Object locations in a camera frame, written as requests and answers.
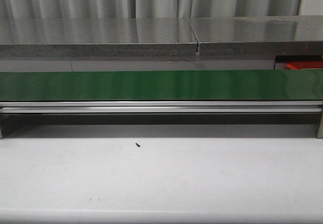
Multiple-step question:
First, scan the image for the aluminium conveyor frame rail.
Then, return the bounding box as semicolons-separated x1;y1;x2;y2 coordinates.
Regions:
1;100;322;114

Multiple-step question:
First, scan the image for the red plastic tray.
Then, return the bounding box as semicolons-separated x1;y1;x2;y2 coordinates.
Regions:
285;61;323;70

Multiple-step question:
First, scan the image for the left grey stone slab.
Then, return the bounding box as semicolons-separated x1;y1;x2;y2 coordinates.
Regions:
1;18;197;58

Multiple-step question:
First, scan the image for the right steel conveyor leg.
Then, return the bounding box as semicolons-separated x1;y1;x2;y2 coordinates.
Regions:
311;113;322;139

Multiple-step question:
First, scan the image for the grey stone slab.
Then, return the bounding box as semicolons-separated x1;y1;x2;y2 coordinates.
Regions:
190;15;322;57
1;18;197;58

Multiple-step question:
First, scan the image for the green conveyor belt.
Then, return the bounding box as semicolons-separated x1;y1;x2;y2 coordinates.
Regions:
1;70;322;101

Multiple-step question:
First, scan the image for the right grey stone slab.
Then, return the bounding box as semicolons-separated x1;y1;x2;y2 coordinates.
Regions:
190;15;322;57

